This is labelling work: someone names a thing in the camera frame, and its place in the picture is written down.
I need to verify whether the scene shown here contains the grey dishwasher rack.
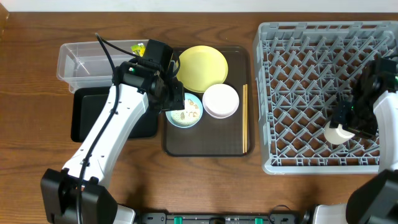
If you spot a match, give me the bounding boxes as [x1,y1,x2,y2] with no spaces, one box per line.
[253,21,397,175]

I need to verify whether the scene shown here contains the light blue bowl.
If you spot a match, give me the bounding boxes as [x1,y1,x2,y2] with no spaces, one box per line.
[165,93,203,128]

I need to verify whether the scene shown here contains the rice and nut scraps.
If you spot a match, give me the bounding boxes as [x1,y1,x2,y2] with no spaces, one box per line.
[171,99,200,126]

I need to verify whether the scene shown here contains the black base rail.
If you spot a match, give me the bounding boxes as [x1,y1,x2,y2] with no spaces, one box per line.
[133,212,305,224]

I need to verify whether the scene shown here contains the dark brown serving tray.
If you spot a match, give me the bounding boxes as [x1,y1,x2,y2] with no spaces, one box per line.
[162,46,251,157]

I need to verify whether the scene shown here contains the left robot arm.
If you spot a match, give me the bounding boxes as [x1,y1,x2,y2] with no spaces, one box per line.
[40,39,184,223]

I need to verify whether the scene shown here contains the green yellow snack wrapper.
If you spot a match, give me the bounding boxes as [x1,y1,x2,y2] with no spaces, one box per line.
[131,43,146,57]

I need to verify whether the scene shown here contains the black rectangular tray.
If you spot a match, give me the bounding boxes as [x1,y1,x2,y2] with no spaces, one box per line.
[71,86,159,142]

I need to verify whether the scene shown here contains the white cup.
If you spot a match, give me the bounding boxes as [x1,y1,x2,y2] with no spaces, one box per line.
[324,121,355,145]

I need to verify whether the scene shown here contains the pink bowl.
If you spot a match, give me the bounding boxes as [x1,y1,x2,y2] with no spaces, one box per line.
[202,84,239,119]

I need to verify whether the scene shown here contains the clear plastic bin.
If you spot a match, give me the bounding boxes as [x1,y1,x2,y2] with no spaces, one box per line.
[56,39,150,93]

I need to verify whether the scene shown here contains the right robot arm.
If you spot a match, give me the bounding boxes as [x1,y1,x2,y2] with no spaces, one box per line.
[302,55,397,224]

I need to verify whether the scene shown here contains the yellow plate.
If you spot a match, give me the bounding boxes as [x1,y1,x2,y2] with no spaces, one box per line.
[177,45,228,93]

